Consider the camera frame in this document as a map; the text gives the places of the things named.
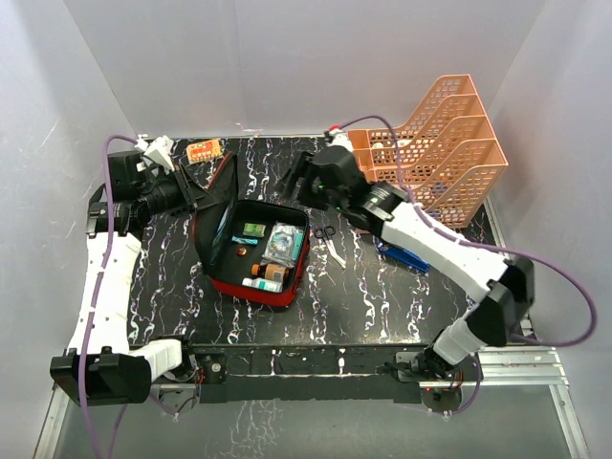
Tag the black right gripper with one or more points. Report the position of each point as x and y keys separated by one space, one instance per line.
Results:
x=302 y=170

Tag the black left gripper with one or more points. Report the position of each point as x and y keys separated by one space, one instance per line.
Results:
x=197 y=196

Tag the small teal packet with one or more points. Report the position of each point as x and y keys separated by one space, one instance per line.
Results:
x=244 y=241

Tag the black handled scissors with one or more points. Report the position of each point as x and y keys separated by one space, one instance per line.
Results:
x=326 y=232

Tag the green wind oil box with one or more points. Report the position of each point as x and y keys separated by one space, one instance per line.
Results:
x=254 y=230

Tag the teal round tape packet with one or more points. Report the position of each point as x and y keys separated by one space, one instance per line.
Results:
x=284 y=245

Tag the red black medicine case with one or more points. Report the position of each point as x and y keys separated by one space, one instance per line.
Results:
x=248 y=249

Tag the brown medicine bottle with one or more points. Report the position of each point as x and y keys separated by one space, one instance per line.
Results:
x=270 y=271

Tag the white green pill bottle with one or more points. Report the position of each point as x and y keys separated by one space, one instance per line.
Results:
x=263 y=284

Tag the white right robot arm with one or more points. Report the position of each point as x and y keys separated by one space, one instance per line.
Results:
x=502 y=288

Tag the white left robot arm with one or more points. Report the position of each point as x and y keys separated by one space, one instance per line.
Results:
x=98 y=367

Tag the orange snack packet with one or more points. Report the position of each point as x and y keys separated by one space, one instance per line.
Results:
x=204 y=151

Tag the blue stapler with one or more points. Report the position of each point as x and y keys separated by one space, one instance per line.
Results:
x=404 y=256

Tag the orange mesh file organizer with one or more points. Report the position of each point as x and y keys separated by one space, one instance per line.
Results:
x=448 y=152

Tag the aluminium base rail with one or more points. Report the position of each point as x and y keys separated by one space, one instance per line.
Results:
x=326 y=401

